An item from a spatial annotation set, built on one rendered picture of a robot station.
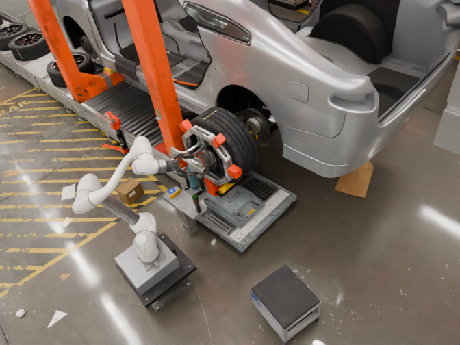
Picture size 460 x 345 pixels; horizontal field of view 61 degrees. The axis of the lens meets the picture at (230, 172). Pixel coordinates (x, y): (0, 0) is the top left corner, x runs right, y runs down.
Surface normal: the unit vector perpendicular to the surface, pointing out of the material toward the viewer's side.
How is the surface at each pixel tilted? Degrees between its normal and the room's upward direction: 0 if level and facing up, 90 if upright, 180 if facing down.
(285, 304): 0
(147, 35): 90
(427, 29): 90
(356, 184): 1
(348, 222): 0
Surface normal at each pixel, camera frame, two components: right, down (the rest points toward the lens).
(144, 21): 0.72, 0.42
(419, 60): -0.69, 0.55
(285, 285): -0.11, -0.72
